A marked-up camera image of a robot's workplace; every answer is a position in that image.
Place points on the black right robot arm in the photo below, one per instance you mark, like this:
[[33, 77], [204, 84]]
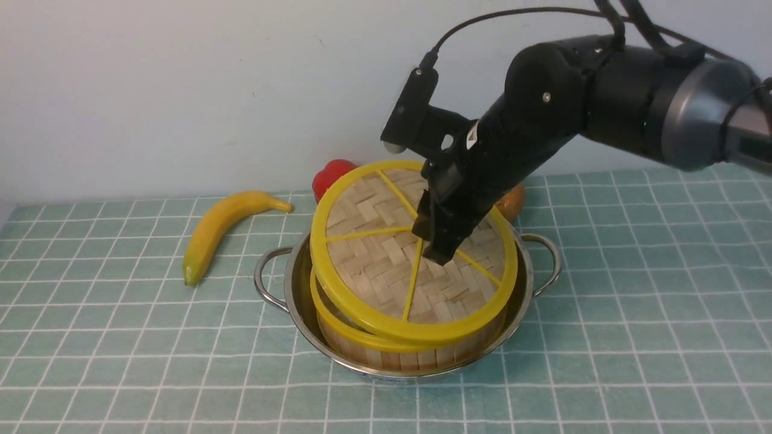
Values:
[[687, 117]]

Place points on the red bell pepper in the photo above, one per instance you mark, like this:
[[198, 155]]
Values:
[[333, 171]]

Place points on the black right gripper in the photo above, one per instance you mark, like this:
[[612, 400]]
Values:
[[473, 163]]

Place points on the bamboo steamer basket yellow rim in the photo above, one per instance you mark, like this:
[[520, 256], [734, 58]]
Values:
[[363, 347]]

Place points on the green tiled tablecloth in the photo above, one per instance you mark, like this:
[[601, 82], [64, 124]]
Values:
[[659, 323]]

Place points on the yellow banana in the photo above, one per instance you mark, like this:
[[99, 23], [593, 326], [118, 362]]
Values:
[[216, 223]]

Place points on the brown potato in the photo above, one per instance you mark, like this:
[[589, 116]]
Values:
[[511, 205]]

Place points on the woven bamboo steamer lid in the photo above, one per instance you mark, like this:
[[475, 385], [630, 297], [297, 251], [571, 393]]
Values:
[[372, 267]]

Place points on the stainless steel pot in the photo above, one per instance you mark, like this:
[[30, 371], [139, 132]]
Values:
[[298, 304]]

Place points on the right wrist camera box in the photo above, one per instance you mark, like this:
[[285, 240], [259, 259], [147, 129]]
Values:
[[415, 125]]

